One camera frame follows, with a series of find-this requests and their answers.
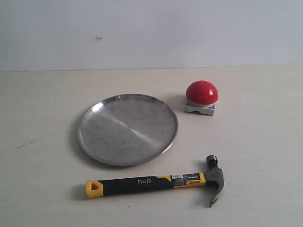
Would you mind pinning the round stainless steel plate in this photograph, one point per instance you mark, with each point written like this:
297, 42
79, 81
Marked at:
127, 129

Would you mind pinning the black and yellow claw hammer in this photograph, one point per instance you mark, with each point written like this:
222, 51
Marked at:
212, 178

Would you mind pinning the red dome push button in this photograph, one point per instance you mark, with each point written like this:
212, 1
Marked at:
201, 97

